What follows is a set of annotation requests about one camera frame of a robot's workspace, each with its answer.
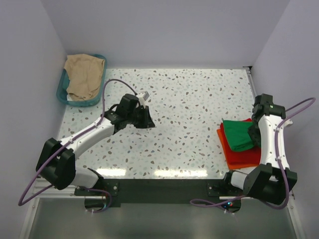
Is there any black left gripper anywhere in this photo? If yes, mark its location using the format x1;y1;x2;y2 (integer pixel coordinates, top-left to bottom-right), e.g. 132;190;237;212
127;106;155;129

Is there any green t shirt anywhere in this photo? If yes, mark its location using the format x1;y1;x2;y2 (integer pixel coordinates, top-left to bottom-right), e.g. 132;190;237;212
223;120;254;152

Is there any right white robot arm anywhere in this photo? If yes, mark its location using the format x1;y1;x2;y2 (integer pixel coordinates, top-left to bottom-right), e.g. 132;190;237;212
222;94;298;210

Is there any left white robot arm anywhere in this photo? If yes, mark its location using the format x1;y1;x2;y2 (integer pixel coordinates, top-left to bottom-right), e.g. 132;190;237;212
36;92;155;195

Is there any folded red t shirt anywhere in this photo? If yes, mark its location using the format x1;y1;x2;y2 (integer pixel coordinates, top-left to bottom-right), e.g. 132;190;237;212
217;119;261;169

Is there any folded orange t shirt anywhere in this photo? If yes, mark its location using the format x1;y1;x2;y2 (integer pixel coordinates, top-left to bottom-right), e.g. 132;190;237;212
217;129;261;170

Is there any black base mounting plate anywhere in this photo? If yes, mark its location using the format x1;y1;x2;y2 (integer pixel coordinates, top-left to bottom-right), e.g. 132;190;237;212
74;179;242;213

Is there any beige t shirt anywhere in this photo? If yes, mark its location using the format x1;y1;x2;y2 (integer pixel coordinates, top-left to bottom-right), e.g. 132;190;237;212
64;54;105;102

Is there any teal plastic basket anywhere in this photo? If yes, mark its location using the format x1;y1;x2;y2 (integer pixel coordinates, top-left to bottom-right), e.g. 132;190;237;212
56;54;107;107

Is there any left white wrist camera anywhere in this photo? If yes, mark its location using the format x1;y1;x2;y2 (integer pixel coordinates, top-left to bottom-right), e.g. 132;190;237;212
136;91;150;108

